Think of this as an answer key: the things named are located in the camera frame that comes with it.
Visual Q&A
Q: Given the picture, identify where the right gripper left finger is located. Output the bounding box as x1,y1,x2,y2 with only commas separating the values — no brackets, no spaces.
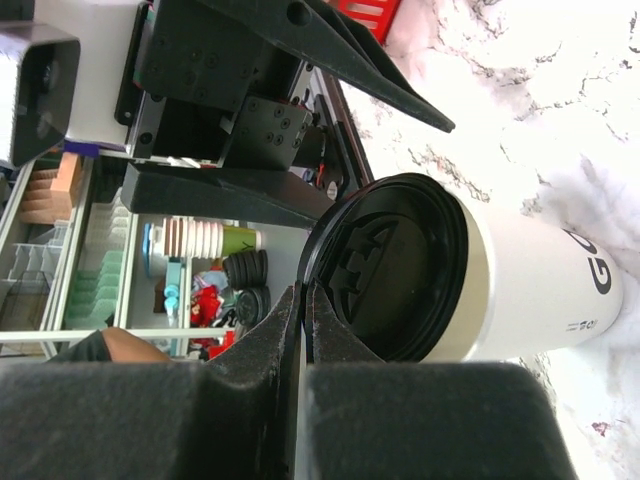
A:
199,283,302,395

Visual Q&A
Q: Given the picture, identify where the black plastic cup lid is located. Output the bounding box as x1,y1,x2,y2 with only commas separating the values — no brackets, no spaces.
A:
298,173,469,362

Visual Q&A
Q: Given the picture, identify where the red plastic basket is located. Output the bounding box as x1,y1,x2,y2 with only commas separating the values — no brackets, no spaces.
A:
327,0,402,44

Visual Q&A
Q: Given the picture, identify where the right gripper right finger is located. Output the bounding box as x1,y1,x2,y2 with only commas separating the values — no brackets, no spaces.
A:
302,281,385,368

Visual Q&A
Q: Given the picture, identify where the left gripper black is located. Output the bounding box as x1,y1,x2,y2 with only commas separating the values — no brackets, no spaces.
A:
114,1,455,228

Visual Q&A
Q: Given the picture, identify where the white paper cup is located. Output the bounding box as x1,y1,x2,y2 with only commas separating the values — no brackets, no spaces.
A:
424,200,623,363

